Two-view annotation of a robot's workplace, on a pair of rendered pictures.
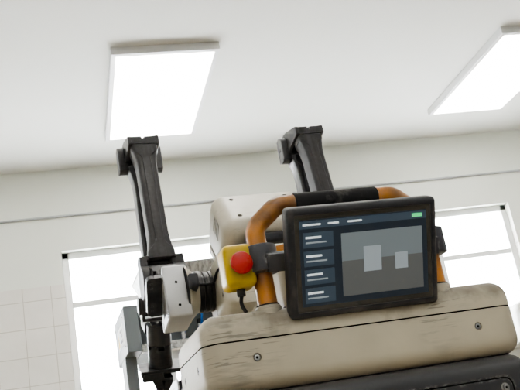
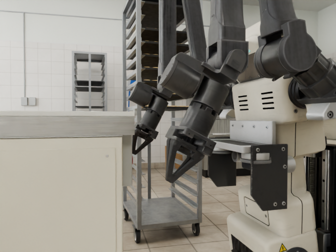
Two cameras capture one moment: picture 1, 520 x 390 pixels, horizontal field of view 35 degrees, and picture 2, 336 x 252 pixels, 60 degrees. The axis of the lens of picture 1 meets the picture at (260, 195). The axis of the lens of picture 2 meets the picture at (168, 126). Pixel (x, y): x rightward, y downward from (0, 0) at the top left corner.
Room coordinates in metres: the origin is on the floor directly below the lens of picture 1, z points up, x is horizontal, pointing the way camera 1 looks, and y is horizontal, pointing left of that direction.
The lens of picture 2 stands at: (2.03, 0.86, 0.88)
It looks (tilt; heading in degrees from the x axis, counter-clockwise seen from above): 2 degrees down; 272
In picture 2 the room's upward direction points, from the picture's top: straight up
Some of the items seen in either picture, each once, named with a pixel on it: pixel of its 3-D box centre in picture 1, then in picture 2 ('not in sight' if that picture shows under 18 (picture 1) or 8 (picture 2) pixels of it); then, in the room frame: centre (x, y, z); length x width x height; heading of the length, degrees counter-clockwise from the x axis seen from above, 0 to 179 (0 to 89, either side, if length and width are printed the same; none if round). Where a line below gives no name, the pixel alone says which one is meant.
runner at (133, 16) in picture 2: not in sight; (134, 15); (2.37, -1.41, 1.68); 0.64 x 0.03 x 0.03; 109
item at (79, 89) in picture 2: not in sight; (89, 89); (3.37, -3.53, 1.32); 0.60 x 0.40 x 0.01; 108
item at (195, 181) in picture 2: not in sight; (181, 173); (2.00, -1.54, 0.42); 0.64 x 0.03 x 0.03; 109
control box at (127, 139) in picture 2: not in sight; (121, 155); (2.21, -0.03, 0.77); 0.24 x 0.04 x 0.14; 108
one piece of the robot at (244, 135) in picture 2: not in sight; (245, 158); (1.84, 0.03, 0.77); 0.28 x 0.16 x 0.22; 107
